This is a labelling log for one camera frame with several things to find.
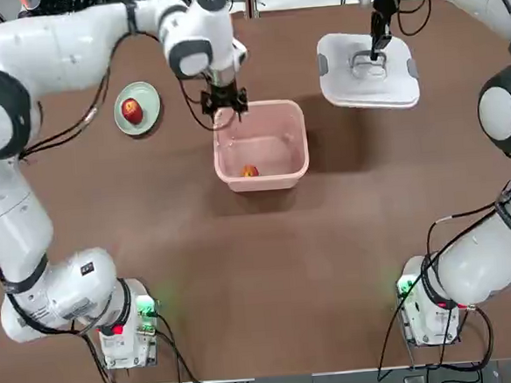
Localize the black base cable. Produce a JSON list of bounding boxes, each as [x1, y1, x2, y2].
[[151, 305, 255, 383], [371, 296, 413, 383]]

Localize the green plate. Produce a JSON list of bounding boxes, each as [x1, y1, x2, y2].
[[111, 79, 165, 142]]

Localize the white box lid grey clasps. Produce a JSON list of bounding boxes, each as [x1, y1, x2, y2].
[[314, 27, 423, 116]]

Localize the white plastic storage box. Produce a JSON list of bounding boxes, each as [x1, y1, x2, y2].
[[209, 97, 313, 196]]

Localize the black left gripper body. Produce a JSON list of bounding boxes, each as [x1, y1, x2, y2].
[[208, 80, 241, 112]]

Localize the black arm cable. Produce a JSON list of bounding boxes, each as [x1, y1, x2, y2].
[[5, 0, 219, 164], [393, 0, 511, 278]]

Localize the black right base cable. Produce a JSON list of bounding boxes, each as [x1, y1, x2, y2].
[[371, 296, 413, 383]]

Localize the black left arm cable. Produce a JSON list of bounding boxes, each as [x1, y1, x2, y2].
[[5, 0, 219, 164]]

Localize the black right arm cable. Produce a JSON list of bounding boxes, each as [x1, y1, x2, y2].
[[393, 0, 511, 278]]

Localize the black left base cable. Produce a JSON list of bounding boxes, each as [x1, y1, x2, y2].
[[151, 305, 255, 383]]

